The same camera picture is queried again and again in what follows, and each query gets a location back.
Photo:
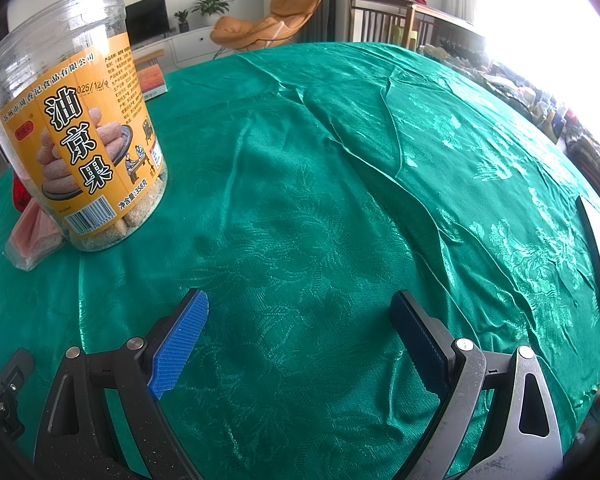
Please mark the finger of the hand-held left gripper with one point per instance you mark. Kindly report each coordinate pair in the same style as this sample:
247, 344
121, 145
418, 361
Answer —
12, 375

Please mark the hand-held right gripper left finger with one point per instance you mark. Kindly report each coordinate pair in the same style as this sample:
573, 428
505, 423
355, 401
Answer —
177, 345

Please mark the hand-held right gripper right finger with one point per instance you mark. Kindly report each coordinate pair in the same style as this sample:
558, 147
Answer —
422, 345

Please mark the pink plastic bag packet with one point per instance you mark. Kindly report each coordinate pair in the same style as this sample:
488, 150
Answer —
35, 240

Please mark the red yarn ball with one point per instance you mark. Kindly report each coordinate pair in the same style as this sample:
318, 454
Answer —
21, 195

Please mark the green tablecloth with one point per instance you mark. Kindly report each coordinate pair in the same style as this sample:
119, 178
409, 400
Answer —
330, 210

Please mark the orange book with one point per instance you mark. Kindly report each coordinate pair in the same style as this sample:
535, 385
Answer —
152, 82

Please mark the pile of household clutter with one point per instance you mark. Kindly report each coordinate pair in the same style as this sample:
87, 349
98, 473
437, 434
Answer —
530, 100

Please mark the clear plastic snack jar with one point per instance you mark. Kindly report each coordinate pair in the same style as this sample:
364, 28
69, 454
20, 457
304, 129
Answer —
55, 75

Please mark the wooden stool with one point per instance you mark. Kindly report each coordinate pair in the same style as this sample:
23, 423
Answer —
147, 55

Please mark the white television cabinet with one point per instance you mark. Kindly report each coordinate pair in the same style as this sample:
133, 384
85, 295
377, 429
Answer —
195, 47

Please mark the small potted plant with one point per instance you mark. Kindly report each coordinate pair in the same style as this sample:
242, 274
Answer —
182, 20

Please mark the black television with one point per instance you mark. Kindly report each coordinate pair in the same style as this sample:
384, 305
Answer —
147, 20

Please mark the orange lounge chair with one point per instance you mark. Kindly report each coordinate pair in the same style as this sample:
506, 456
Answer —
265, 25

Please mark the large potted plant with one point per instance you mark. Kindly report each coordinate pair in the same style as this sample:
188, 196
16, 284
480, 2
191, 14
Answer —
211, 6

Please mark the grey curtain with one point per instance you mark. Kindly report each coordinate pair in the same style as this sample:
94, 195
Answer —
325, 0

